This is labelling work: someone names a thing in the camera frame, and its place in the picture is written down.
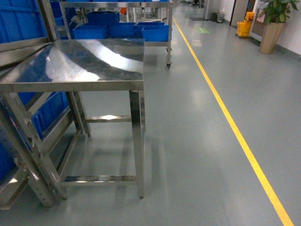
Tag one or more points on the steel shelf with blue bins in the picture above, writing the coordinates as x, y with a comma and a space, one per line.
39, 162

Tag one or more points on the stainless steel table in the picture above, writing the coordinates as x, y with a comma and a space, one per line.
72, 66

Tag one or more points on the steel wheeled cart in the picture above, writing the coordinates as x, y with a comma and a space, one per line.
101, 20

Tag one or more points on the yellow mop bucket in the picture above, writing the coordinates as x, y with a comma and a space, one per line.
244, 27

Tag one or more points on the plant in tan pot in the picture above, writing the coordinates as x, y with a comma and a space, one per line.
275, 15

